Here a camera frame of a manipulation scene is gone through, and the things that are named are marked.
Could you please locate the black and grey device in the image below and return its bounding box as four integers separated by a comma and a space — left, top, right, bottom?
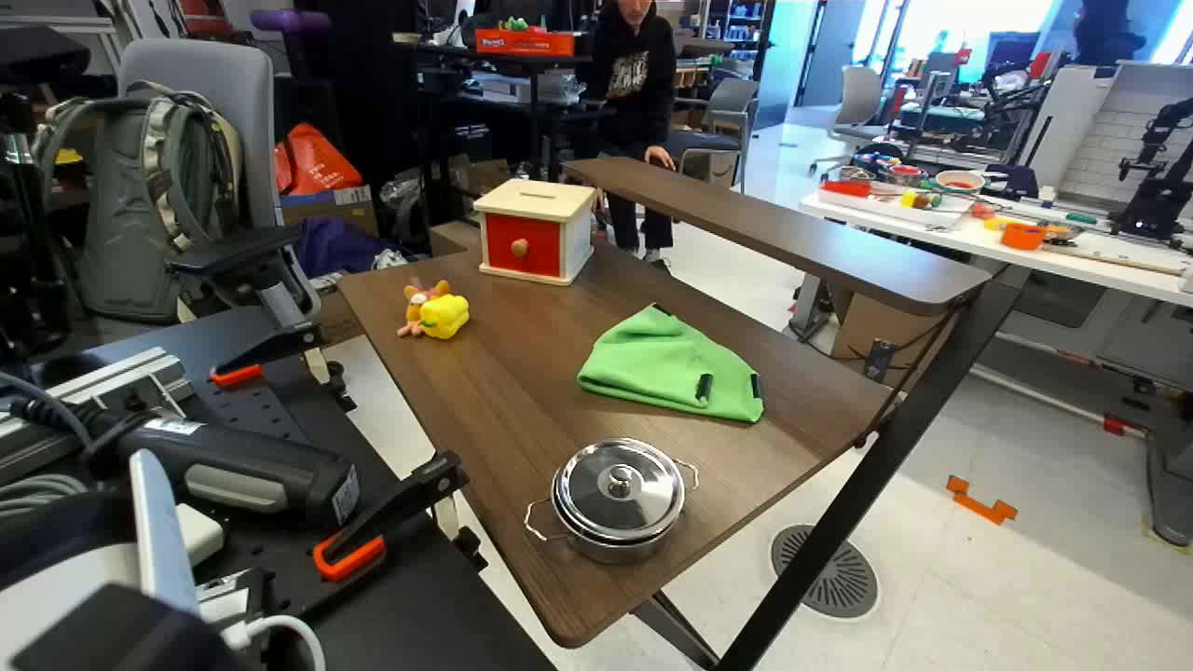
119, 415, 365, 525

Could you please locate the dark blue bag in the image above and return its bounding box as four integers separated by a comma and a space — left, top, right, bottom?
295, 217, 391, 279

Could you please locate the grey backpack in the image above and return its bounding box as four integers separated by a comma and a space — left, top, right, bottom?
41, 82, 246, 329

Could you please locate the grey office chair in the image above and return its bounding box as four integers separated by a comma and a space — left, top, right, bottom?
117, 32, 324, 336

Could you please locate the white cable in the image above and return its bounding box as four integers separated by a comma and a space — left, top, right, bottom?
220, 612, 333, 671

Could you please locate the red bin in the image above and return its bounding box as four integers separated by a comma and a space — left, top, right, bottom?
468, 26, 581, 64

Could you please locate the steel pot with lid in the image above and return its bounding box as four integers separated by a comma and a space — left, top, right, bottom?
518, 434, 701, 567

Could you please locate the orange floor bracket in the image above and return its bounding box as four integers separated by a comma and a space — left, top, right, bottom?
942, 474, 1020, 525

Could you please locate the distant person in dark top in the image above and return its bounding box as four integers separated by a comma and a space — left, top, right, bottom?
1068, 0, 1149, 68

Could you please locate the large black clamp orange handle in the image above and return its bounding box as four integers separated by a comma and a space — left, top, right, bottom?
310, 446, 473, 587

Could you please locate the cardboard box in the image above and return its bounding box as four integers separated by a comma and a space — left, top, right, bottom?
829, 289, 960, 377

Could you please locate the aluminium rail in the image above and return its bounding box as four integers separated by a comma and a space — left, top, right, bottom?
0, 347, 189, 441

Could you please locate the orange block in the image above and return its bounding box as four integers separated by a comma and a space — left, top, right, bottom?
1000, 219, 1047, 254

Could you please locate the white board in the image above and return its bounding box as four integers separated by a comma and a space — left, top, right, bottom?
1060, 60, 1193, 210

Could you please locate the round floor drain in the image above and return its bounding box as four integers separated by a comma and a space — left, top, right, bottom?
768, 521, 880, 623

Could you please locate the black desk leg frame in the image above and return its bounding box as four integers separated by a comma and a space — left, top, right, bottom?
629, 263, 1037, 671

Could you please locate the green cloth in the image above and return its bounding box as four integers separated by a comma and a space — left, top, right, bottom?
574, 300, 768, 427

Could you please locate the orange bag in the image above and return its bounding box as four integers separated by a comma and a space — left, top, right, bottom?
272, 119, 369, 198

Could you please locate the small black clamp orange handle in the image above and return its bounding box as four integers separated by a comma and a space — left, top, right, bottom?
204, 324, 324, 396

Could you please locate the white work table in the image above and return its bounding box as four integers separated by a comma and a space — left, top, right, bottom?
799, 183, 1193, 311

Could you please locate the yellow plush toy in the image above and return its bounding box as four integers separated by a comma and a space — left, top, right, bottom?
394, 277, 476, 341

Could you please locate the wooden box with red drawer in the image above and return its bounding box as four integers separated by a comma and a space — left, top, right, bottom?
468, 174, 601, 285

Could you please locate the white plastic panel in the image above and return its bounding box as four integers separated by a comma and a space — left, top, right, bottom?
126, 444, 201, 615

